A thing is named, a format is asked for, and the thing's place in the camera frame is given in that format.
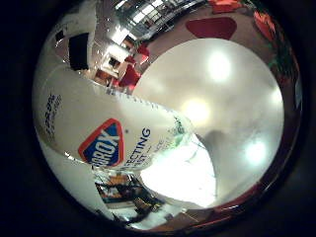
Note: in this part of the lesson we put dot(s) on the green leafy plant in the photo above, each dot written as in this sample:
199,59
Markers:
282,61

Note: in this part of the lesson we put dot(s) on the white cloth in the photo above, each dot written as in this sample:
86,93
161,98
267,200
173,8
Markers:
184,174

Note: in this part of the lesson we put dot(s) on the orange planter box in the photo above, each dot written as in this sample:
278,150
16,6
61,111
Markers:
263,20

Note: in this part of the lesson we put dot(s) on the white Clorox wipes canister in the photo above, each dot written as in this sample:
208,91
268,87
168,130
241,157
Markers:
105,128

